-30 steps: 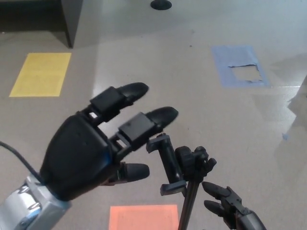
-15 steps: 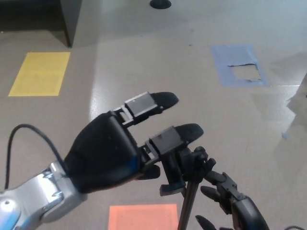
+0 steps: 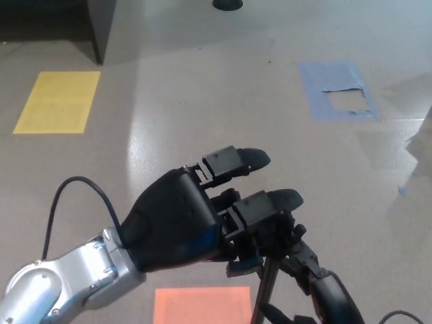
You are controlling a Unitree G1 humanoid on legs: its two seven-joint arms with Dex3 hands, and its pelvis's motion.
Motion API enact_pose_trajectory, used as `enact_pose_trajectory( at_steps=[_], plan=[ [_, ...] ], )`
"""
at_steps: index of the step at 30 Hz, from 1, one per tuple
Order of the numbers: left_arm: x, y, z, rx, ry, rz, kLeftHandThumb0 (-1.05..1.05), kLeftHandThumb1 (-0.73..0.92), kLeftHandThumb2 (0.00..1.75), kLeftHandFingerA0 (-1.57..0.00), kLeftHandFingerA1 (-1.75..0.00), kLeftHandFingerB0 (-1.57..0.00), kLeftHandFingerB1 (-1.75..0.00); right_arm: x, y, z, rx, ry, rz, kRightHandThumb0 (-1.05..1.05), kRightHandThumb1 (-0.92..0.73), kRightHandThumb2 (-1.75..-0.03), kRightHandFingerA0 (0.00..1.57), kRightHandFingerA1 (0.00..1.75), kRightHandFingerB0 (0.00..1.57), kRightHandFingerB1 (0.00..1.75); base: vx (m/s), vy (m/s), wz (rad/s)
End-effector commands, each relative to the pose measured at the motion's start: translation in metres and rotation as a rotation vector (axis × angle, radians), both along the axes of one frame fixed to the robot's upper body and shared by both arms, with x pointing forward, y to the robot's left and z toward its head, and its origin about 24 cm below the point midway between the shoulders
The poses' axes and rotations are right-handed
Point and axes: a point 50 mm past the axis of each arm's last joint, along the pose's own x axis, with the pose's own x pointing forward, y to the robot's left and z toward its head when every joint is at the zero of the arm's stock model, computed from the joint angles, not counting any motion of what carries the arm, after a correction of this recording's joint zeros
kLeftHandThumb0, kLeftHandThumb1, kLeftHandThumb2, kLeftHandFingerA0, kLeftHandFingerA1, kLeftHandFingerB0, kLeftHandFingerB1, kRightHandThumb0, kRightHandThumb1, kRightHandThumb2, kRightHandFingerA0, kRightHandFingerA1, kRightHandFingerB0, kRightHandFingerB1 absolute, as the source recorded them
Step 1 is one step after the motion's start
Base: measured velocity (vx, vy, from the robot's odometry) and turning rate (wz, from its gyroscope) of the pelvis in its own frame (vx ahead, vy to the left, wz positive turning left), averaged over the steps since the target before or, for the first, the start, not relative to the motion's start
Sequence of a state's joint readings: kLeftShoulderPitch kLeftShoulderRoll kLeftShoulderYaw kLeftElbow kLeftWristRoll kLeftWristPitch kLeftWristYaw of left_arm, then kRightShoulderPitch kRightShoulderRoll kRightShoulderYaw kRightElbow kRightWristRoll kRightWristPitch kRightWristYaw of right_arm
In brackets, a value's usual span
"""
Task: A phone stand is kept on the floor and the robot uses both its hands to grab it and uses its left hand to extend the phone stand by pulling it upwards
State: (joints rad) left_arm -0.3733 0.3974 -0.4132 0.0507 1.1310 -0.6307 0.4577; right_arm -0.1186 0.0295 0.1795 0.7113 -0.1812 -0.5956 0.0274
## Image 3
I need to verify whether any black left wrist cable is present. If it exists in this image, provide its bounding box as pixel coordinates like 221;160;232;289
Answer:
42;175;122;261

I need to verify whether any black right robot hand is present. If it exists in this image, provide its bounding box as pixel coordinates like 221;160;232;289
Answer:
261;232;366;324

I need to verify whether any torn blue paper floor sheet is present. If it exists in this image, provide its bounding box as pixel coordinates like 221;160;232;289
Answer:
297;61;382;122

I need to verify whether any dark desk side panel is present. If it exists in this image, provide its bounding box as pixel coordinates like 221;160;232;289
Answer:
86;0;117;65

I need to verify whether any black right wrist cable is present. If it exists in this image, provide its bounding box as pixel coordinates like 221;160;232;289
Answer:
379;310;432;324

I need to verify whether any black tripod phone stand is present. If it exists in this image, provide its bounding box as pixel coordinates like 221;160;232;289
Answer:
215;209;307;324

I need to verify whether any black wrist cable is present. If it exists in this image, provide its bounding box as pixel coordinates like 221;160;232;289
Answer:
379;310;432;324
42;175;122;261

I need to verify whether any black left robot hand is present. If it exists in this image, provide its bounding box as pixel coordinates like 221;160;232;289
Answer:
119;145;304;273

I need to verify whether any yellow paper floor sheet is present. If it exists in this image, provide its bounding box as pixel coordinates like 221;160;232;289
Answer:
12;70;101;134

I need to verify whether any orange paper floor sheet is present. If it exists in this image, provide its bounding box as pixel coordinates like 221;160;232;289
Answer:
153;286;252;324

